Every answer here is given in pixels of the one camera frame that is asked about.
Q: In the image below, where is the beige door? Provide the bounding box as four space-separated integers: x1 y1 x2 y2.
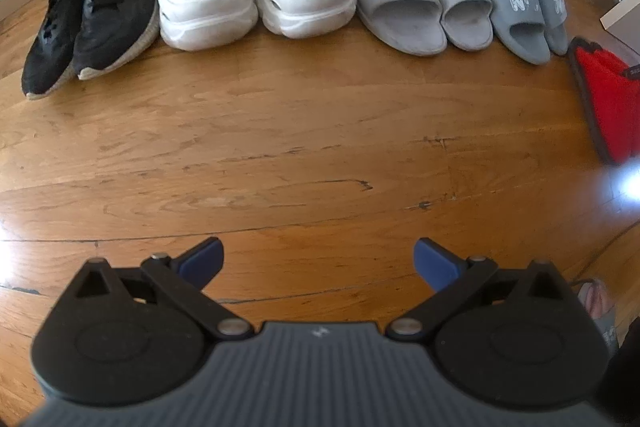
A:
600 0 640 58

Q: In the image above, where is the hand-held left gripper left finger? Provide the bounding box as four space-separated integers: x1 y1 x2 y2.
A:
70 237 253 340

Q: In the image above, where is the person's foot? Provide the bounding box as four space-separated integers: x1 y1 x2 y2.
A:
575 278 612 320

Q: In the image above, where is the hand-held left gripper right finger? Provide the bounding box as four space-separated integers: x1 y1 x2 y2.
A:
385 237 571 340

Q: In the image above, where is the red fleece slipper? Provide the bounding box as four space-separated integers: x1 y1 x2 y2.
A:
567 36 640 165

